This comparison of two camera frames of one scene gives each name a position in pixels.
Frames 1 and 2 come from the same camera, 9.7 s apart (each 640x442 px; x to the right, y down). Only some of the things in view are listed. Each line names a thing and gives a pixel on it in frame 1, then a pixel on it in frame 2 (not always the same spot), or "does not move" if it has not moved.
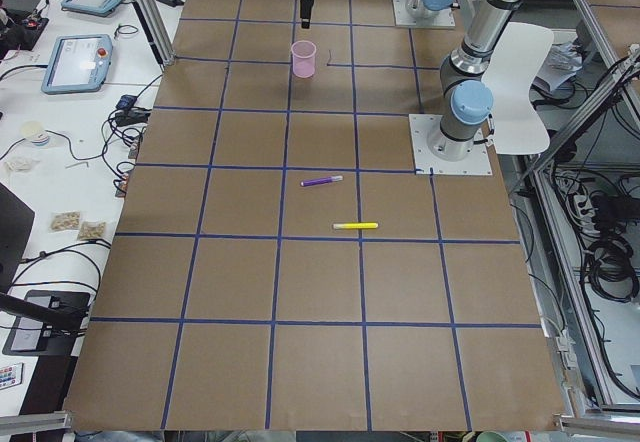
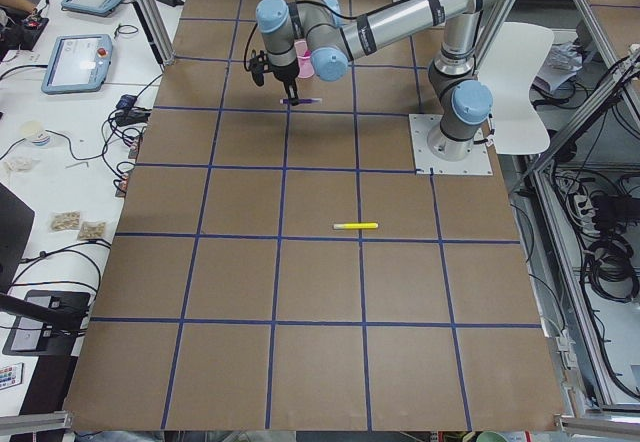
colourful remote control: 11,375 does not move
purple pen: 320,180 to 300,101
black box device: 33,337 does not move
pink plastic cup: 303,53 does not move
